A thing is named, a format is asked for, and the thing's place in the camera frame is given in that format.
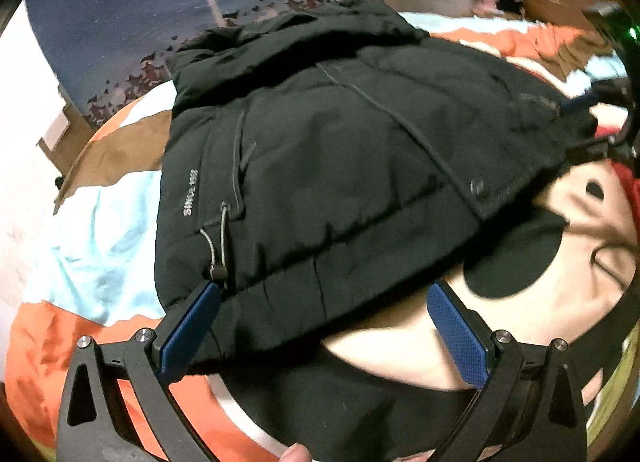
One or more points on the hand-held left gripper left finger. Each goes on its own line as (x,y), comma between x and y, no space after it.
(192,332)

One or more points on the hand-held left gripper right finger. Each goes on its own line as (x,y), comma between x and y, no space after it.
(460,337)

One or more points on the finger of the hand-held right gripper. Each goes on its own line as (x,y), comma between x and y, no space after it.
(597,145)
(580,105)

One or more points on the black padded jacket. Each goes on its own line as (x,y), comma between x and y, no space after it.
(325,166)

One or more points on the person's left hand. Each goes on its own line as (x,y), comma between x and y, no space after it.
(295,454)

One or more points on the colourful patterned blanket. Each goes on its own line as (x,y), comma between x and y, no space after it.
(100,252)

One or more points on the yellow-green bedsheet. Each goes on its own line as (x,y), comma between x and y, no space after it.
(607,397)

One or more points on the wooden nightstand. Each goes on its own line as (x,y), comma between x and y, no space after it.
(65,131)

